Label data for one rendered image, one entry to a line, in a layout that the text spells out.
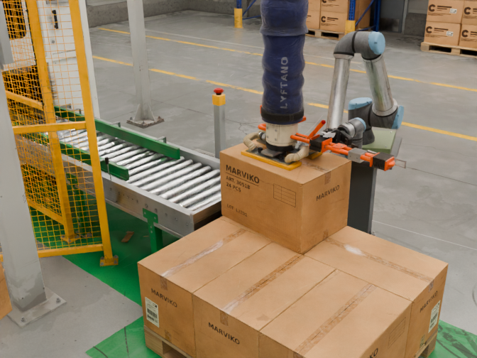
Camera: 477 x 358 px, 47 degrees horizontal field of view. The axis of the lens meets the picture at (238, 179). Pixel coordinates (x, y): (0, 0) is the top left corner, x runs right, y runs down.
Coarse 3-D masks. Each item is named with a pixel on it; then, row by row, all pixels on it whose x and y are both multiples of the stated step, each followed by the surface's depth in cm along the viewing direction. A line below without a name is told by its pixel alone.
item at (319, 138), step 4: (316, 136) 282; (320, 136) 284; (312, 140) 277; (316, 140) 279; (320, 140) 279; (324, 140) 279; (328, 140) 277; (312, 144) 279; (316, 144) 276; (320, 144) 274; (324, 144) 275; (328, 144) 278; (312, 148) 279; (316, 148) 277; (320, 148) 276; (324, 148) 277
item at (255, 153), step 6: (246, 150) 302; (252, 150) 301; (258, 150) 297; (252, 156) 296; (258, 156) 294; (264, 156) 293; (270, 156) 293; (276, 156) 292; (282, 156) 288; (264, 162) 292; (270, 162) 288; (276, 162) 287; (282, 162) 286; (294, 162) 286; (300, 162) 287; (288, 168) 281; (294, 168) 284
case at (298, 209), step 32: (224, 160) 306; (256, 160) 295; (320, 160) 293; (224, 192) 315; (256, 192) 295; (288, 192) 277; (320, 192) 281; (256, 224) 303; (288, 224) 284; (320, 224) 290
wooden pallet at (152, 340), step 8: (144, 328) 298; (152, 336) 295; (160, 336) 289; (432, 336) 288; (152, 344) 298; (160, 344) 291; (168, 344) 286; (424, 344) 283; (432, 344) 292; (160, 352) 294; (168, 352) 295; (176, 352) 295; (184, 352) 278; (424, 352) 291
